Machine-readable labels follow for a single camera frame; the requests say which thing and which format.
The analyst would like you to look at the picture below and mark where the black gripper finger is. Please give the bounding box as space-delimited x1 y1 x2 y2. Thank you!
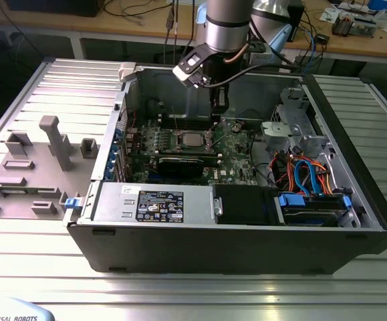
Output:
211 87 229 116

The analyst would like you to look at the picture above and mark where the metal socket cover frame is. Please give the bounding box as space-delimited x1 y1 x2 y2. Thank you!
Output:
205 119 229 143

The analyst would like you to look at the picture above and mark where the silver CPU plate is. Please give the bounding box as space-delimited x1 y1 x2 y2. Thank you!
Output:
181 132 205 149

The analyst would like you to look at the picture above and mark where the CPU socket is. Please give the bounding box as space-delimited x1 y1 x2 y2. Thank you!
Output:
175 130 208 151

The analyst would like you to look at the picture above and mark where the green motherboard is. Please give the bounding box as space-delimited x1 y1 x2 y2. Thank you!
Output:
126 113 264 187

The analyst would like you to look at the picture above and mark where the silver metal drive cage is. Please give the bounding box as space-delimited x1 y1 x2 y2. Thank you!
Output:
259 86 340 161

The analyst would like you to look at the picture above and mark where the black graphics card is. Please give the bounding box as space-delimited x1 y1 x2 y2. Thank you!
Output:
158 155 205 180

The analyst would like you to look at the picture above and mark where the hard disk in blue carrier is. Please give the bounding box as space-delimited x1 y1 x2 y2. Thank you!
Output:
278 193 353 227

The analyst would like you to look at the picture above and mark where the blue expansion card retainer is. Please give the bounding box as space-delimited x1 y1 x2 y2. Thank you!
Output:
104 125 122 183

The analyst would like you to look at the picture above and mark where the white paper sheet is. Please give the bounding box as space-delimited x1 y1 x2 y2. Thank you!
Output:
320 6 341 23

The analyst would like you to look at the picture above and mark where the finned metal heat sink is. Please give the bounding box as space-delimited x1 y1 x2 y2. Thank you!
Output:
332 15 355 37

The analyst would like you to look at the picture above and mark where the wooden desk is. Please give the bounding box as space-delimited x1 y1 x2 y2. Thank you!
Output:
0 0 387 65

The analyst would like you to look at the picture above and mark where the black open PC case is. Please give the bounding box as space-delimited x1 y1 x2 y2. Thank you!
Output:
66 63 387 276

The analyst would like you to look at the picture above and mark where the grey labelled power supply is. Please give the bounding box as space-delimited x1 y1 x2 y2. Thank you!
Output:
91 182 216 225

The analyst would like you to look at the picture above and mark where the grey electronic device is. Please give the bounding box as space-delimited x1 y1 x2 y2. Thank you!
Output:
352 15 378 37

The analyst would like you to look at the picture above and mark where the blue case latch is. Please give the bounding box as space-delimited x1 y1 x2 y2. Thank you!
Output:
64 197 82 211

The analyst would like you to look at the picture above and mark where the black monitor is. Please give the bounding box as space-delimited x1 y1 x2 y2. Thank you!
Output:
5 0 100 18

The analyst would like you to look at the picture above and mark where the grey parts rack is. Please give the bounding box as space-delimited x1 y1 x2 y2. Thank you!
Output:
0 115 100 220

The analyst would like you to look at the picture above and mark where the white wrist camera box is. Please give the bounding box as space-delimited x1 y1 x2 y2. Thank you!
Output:
172 45 211 90

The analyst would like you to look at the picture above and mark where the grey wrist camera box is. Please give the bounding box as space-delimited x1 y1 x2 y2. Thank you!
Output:
248 41 267 65

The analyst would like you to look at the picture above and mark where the orange wire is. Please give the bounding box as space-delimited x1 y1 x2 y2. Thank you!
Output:
311 161 334 197
285 154 297 193

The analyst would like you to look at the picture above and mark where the blue wire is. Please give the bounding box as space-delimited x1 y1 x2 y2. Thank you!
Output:
293 159 324 197

